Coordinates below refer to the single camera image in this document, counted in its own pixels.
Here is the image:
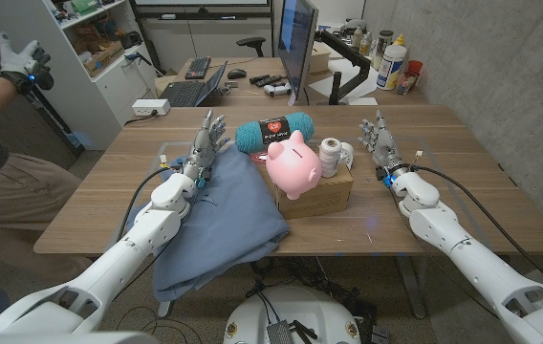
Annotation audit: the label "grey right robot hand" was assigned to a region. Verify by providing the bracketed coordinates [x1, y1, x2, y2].
[358, 109, 409, 179]

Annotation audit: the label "person's white gloved hand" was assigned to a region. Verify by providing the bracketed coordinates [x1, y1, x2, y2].
[0, 31, 55, 95]

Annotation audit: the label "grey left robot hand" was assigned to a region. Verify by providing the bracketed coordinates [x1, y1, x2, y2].
[181, 108, 230, 182]

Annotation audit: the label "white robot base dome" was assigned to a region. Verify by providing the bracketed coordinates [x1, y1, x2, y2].
[223, 285, 362, 344]

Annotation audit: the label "teal yarn skein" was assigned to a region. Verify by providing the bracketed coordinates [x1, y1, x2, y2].
[234, 111, 315, 155]

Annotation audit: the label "blue hoodie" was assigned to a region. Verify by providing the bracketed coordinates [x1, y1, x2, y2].
[125, 142, 292, 303]

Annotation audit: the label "pink plastic piggy bank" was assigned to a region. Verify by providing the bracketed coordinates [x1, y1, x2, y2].
[265, 129, 324, 201]

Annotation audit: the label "white tape roll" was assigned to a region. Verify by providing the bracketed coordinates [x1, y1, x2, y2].
[340, 141, 356, 171]

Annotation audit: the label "white twine spool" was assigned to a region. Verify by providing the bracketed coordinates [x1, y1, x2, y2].
[317, 137, 344, 179]

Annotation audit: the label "black laptop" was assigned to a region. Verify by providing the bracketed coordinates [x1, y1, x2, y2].
[159, 60, 228, 109]

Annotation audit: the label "clear glass cup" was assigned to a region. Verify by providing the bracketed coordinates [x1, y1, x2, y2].
[395, 70, 419, 96]

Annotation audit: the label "white power strip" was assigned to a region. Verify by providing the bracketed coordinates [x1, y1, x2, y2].
[131, 98, 171, 118]

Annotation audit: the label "white paper sheets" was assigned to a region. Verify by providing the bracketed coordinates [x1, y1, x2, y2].
[307, 57, 380, 106]

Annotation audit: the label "wooden office desk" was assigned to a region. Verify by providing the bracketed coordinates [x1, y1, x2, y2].
[154, 55, 429, 107]

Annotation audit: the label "white wipes canister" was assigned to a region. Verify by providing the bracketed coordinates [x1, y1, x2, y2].
[376, 44, 408, 92]

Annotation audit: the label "white shelf cabinet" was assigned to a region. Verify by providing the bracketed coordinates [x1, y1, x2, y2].
[0, 0, 158, 152]

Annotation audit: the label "black keyboard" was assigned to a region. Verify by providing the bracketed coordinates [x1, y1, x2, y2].
[184, 55, 212, 80]

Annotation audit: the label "brown cardboard box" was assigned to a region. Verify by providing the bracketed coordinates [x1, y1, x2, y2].
[256, 160, 355, 221]

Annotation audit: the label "green shelf box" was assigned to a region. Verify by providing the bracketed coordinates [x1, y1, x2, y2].
[70, 0, 98, 15]

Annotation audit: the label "open cardboard shelf box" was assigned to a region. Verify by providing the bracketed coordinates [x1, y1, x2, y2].
[82, 40, 126, 77]

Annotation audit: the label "white game controller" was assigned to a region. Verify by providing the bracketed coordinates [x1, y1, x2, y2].
[263, 81, 293, 98]

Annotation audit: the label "dark lidded jar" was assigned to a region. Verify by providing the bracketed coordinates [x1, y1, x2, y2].
[372, 30, 395, 71]

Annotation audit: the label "small tan desk box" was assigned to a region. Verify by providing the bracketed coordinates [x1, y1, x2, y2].
[308, 41, 333, 75]

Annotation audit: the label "black office chair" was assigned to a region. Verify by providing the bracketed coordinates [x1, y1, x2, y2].
[235, 36, 267, 58]

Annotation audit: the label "person in khaki trousers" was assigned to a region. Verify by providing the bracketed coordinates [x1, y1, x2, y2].
[0, 128, 94, 288]

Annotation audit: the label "black computer monitor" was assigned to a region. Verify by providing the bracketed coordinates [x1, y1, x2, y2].
[276, 0, 320, 101]

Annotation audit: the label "grey table leg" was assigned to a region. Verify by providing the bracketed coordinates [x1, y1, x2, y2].
[394, 255, 428, 320]

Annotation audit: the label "metal grille box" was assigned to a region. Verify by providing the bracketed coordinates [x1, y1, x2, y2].
[266, 320, 296, 344]

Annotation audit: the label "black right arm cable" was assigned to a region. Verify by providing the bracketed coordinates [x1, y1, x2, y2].
[412, 164, 543, 292]

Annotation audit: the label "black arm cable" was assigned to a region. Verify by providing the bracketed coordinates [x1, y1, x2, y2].
[412, 164, 543, 292]
[116, 165, 175, 244]

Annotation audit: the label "black power strip cable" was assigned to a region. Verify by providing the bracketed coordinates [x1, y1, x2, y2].
[124, 112, 159, 127]

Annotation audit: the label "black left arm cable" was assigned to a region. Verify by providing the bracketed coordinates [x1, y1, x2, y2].
[116, 165, 175, 244]

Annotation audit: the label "black floor cable bundle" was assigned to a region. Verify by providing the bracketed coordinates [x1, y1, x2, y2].
[247, 257, 379, 338]

